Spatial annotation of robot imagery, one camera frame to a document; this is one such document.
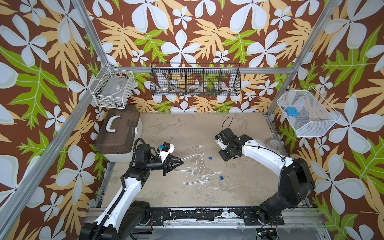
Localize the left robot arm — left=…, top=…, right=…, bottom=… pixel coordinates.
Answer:
left=79, top=142, right=184, bottom=240

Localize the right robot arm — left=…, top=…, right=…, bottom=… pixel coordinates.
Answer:
left=215, top=128, right=315, bottom=223

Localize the clear packing tape roll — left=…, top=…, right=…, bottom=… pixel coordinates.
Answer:
left=267, top=138, right=283, bottom=151

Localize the brown lid storage box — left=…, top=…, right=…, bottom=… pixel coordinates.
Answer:
left=95, top=106, right=143, bottom=163

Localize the blue object in basket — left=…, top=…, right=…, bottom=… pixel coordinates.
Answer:
left=285, top=107, right=299, bottom=118

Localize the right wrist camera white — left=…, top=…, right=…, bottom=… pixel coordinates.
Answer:
left=215, top=135, right=227, bottom=150

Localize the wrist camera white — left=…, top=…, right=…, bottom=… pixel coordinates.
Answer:
left=159, top=142, right=175, bottom=163
left=215, top=135, right=227, bottom=150

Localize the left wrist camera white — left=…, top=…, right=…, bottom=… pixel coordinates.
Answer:
left=159, top=142, right=175, bottom=163

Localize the black wire basket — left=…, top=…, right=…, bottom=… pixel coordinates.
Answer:
left=149, top=63, right=242, bottom=96

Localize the white wire basket right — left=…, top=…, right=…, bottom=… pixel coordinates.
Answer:
left=277, top=87, right=342, bottom=138

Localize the white wire basket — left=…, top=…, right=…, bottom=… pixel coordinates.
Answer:
left=277, top=87, right=342, bottom=138
left=90, top=64, right=135, bottom=109

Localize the white wire basket left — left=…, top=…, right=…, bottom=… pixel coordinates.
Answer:
left=90, top=64, right=135, bottom=109

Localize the aluminium frame rail back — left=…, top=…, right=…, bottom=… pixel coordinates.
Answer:
left=116, top=66, right=295, bottom=75

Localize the aluminium frame rail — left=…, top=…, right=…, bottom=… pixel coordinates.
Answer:
left=1, top=91, right=104, bottom=240
left=116, top=66, right=295, bottom=75

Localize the aluminium frame rail left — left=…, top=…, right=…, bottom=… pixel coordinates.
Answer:
left=1, top=91, right=104, bottom=240

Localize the aluminium frame post right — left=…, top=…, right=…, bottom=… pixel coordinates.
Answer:
left=266, top=0, right=342, bottom=117

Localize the aluminium frame post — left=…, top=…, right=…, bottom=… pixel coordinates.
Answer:
left=71, top=0, right=110, bottom=67
left=266, top=0, right=342, bottom=117

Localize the aluminium frame post left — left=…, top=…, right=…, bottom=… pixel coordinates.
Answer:
left=71, top=0, right=110, bottom=67

